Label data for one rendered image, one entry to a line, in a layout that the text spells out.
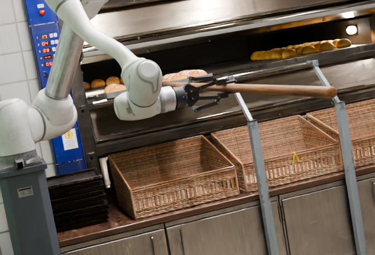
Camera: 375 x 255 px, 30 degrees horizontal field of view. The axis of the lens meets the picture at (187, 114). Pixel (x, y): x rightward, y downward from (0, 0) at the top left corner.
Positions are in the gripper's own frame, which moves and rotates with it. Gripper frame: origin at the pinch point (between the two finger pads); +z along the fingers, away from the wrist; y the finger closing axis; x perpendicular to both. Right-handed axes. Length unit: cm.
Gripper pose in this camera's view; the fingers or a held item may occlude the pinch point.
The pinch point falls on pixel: (227, 87)
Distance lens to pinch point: 252.8
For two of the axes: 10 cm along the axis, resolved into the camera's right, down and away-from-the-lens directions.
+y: 1.6, 9.8, 1.0
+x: 2.8, 0.5, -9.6
